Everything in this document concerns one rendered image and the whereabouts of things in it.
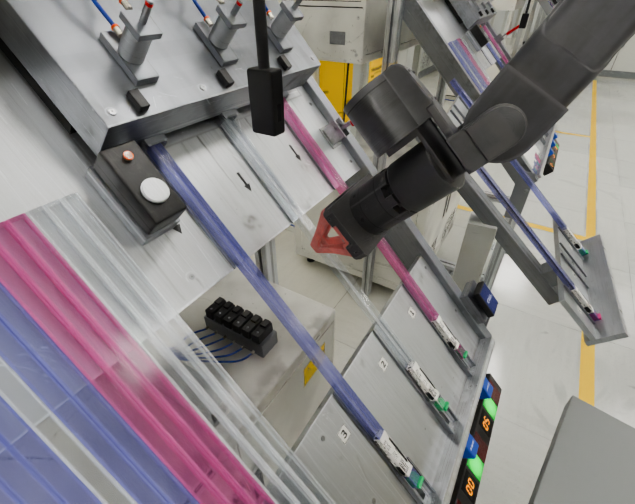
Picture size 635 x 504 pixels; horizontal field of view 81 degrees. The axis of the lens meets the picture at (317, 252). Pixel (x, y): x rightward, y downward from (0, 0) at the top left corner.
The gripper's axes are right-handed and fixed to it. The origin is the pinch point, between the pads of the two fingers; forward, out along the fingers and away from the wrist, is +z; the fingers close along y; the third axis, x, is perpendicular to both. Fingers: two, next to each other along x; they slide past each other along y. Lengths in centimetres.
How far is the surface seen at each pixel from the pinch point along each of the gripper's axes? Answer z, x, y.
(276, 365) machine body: 32.0, 15.9, -0.9
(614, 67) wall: -3, 127, -759
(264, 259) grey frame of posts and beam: 39.7, -1.2, -21.1
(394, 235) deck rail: 3.3, 8.7, -18.9
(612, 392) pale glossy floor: 19, 120, -91
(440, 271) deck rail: 0.3, 18.1, -18.8
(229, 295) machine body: 47.1, 0.2, -11.6
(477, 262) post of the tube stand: 5, 29, -41
